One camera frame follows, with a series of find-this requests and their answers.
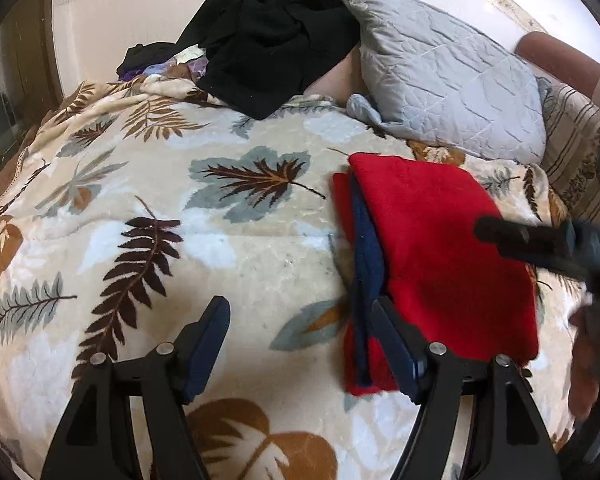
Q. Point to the grey quilted pillow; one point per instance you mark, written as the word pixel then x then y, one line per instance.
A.
pixel 440 75

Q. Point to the wooden cabinet with glass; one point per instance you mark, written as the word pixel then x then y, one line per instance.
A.
pixel 10 85

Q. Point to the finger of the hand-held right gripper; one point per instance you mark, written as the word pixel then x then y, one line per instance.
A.
pixel 520 242

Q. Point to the cream leaf print blanket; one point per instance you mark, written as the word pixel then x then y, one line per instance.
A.
pixel 130 185

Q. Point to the person's right hand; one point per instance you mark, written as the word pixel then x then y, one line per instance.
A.
pixel 587 365

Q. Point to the brown headboard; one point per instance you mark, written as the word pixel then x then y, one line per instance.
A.
pixel 555 55

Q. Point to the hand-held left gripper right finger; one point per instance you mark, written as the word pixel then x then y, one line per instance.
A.
pixel 395 355

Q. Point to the purple patterned cloth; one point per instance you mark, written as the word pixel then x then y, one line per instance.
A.
pixel 180 62

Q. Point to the black clothes pile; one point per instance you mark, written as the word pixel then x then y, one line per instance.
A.
pixel 270 35

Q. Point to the striped beige cushion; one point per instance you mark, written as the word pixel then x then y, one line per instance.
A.
pixel 575 145

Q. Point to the red and blue sweater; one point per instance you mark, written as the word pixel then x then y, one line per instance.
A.
pixel 430 235

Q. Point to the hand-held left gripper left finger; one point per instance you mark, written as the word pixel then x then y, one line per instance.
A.
pixel 210 340

